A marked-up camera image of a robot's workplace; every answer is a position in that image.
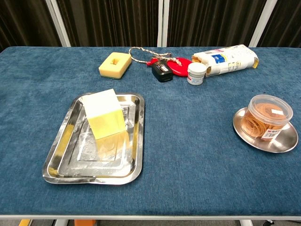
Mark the white printed food bag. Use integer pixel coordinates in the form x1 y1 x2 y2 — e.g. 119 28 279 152
191 44 259 78

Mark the rectangular steel tray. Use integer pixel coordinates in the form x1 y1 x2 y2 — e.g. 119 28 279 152
42 92 145 185

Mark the braided rope loop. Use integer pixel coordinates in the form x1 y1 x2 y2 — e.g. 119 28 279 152
128 46 183 66

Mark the dark pleated curtain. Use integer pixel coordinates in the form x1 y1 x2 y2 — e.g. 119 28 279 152
56 0 163 47
0 0 62 52
257 0 301 48
167 0 268 47

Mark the yellow sponge with hole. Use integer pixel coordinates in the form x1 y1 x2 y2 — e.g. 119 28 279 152
98 52 132 80

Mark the grey table frame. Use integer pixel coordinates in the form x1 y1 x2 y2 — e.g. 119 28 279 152
0 214 301 226

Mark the yellow sponge block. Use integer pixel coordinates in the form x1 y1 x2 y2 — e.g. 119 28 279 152
79 89 127 141

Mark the blue table cloth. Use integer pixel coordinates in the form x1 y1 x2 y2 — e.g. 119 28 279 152
0 46 301 217

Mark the white partition post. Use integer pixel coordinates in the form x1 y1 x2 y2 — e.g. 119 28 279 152
45 0 71 47
248 0 278 48
157 0 170 47

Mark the plastic cup with orange contents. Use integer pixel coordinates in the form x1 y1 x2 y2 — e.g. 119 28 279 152
242 94 294 142

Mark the small white jar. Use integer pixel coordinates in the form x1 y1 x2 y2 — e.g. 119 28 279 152
187 62 207 86

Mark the red round flat disc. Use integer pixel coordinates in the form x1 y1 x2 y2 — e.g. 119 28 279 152
146 57 192 77

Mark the silver metal bowl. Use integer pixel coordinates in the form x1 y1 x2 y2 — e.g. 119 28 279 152
232 107 299 153

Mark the small black device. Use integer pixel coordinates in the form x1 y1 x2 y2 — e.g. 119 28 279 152
151 61 174 83

